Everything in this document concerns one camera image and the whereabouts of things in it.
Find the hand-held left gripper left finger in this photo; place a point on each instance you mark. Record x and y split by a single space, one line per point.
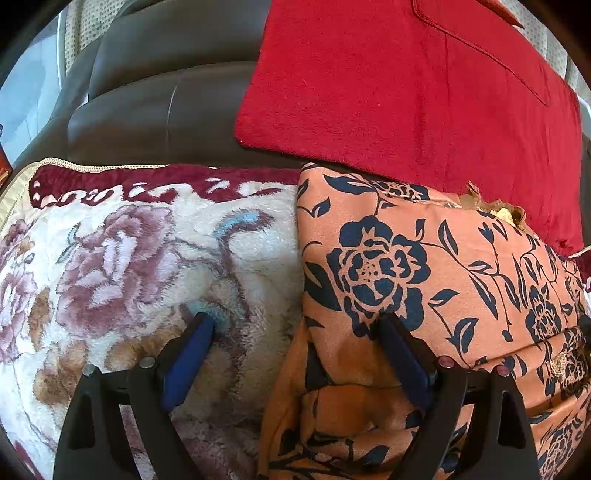
190 362

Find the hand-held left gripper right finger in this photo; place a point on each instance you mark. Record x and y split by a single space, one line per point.
406 362

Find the orange floral garment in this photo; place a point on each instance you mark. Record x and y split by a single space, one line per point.
392 240

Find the floral plush blanket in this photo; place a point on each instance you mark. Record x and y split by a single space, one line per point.
138 258

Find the dark brown leather sofa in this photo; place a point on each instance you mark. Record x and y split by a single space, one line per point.
161 101

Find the red folded cloth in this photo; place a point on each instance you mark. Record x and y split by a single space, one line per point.
392 92

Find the red patterned cushion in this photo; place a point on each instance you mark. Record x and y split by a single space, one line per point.
3 164

